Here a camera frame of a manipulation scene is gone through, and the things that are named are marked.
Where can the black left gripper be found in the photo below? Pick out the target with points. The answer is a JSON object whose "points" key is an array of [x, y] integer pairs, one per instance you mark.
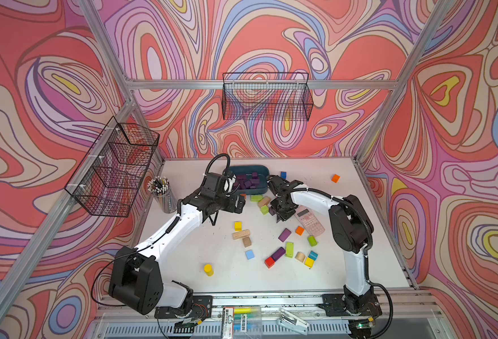
{"points": [[232, 207]]}

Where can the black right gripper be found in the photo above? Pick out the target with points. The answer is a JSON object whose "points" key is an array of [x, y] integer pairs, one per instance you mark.
{"points": [[283, 216]]}

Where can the purple long brick front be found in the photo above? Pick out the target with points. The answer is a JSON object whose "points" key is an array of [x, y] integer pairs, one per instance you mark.
{"points": [[280, 252]]}

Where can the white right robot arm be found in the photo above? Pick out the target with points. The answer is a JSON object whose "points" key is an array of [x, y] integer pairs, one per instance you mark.
{"points": [[351, 230]]}

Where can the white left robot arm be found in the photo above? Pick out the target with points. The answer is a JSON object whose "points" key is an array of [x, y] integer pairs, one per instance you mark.
{"points": [[136, 279]]}

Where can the teal plastic storage bin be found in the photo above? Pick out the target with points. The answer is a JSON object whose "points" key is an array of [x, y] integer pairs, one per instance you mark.
{"points": [[263, 173]]}

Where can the natural wood block rear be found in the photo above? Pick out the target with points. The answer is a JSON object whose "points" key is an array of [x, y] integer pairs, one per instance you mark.
{"points": [[264, 202]]}

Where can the orange small block centre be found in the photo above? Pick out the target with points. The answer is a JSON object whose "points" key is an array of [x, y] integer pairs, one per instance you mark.
{"points": [[299, 230]]}

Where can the pink calculator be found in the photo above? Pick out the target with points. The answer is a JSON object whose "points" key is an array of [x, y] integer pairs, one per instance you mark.
{"points": [[309, 221]]}

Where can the yellow cube left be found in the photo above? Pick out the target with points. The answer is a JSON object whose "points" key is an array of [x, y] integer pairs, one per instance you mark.
{"points": [[238, 226]]}

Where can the light green rectangular block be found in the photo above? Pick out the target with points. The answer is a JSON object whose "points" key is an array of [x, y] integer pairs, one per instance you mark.
{"points": [[289, 247]]}

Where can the green cylinder near calculator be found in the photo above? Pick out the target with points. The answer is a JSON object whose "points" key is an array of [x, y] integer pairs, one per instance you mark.
{"points": [[312, 241]]}

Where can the natural wood long block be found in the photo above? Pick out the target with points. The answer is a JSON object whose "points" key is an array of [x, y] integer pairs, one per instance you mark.
{"points": [[241, 234]]}

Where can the natural wood small block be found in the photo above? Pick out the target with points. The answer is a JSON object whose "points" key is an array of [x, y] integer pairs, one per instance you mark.
{"points": [[246, 242]]}

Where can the natural wood cylinder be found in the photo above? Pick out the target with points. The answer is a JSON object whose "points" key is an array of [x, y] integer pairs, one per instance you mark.
{"points": [[300, 257]]}

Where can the pen holder cup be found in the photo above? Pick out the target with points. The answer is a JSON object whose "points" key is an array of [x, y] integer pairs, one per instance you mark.
{"points": [[160, 189]]}

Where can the teal small cube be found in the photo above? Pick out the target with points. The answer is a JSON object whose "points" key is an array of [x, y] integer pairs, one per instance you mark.
{"points": [[313, 255]]}

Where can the red wooden cube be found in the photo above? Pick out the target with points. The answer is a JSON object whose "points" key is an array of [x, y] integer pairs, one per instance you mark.
{"points": [[269, 262]]}

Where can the orange wooden cube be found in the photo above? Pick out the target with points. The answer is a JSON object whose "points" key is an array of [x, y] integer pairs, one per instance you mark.
{"points": [[336, 178]]}

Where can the light blue wooden cube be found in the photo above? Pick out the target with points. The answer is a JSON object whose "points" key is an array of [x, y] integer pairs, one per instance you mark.
{"points": [[249, 254]]}

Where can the yellow small cube front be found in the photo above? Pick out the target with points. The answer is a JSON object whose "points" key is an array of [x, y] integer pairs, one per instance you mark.
{"points": [[309, 262]]}

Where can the yellow wooden cylinder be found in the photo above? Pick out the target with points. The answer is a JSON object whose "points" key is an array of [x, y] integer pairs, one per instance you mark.
{"points": [[209, 270]]}

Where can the clear plastic stapler front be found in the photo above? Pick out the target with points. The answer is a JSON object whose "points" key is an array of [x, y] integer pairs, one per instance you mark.
{"points": [[292, 322]]}

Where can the marker box front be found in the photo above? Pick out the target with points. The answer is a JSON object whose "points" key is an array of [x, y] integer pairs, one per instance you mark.
{"points": [[241, 322]]}

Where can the black wire basket left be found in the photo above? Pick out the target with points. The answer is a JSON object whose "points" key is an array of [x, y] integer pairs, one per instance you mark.
{"points": [[111, 175]]}

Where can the black wire basket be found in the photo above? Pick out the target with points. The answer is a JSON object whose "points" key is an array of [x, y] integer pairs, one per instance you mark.
{"points": [[111, 175], [266, 96]]}

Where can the black wire basket back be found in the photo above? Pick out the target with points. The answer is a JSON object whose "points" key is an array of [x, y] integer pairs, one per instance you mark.
{"points": [[266, 96]]}

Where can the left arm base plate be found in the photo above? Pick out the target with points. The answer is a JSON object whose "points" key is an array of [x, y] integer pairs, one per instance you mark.
{"points": [[198, 308]]}

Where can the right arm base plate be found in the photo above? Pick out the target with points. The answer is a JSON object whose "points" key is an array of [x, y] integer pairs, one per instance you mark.
{"points": [[349, 304]]}

